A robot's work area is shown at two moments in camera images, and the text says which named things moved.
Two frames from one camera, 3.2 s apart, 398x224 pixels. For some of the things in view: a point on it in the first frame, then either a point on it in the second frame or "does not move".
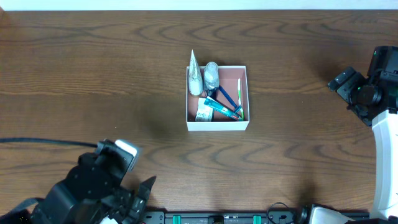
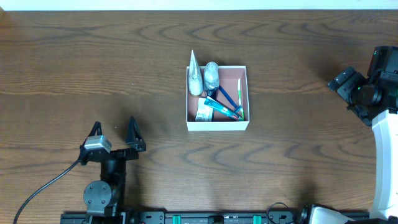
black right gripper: x=345 y=86 does not move
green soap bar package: x=204 y=112 does not move
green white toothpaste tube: x=220 y=108 does not move
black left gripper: x=137 y=199 -> x=116 y=152
